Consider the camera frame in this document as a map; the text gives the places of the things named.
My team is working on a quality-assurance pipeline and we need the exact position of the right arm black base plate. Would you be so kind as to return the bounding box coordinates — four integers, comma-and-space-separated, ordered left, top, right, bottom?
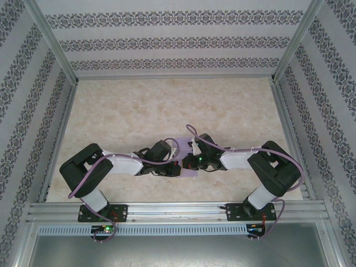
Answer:
225, 202, 278, 223

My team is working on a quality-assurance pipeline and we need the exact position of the grey slotted cable duct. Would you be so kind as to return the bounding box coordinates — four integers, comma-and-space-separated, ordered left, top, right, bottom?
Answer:
37, 224, 248, 236

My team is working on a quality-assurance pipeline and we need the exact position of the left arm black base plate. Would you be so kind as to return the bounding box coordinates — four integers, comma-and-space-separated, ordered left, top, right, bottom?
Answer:
77, 204, 129, 223

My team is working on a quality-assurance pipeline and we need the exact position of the aluminium table side rail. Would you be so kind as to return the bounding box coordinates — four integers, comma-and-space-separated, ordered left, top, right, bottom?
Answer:
38, 83, 78, 202
271, 82, 317, 201

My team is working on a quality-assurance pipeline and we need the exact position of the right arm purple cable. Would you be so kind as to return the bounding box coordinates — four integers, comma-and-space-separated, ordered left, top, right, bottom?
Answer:
185, 123, 304, 243

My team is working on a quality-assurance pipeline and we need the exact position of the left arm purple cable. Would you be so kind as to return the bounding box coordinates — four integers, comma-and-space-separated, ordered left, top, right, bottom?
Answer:
68, 136, 181, 244

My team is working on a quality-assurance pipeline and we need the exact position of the grey wall base strip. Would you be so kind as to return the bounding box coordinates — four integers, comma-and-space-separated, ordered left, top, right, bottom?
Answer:
76, 75, 275, 81

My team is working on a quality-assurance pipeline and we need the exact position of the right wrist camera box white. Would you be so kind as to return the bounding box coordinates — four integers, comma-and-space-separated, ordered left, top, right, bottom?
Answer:
189, 137, 204, 156

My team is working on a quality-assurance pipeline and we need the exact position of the aluminium mounting rail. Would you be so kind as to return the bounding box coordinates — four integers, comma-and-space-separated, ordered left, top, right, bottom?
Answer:
26, 201, 330, 223

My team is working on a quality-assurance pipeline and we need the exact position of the grey metal sheet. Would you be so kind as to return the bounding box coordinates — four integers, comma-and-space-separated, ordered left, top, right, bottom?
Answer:
26, 235, 340, 267

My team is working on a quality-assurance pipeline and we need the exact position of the aluminium frame post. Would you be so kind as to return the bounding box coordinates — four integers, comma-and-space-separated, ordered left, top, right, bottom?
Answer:
26, 0, 80, 84
271, 0, 326, 83

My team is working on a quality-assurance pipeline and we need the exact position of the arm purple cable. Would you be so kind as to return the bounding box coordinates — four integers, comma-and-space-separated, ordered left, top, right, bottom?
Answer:
68, 136, 181, 244
185, 123, 304, 243

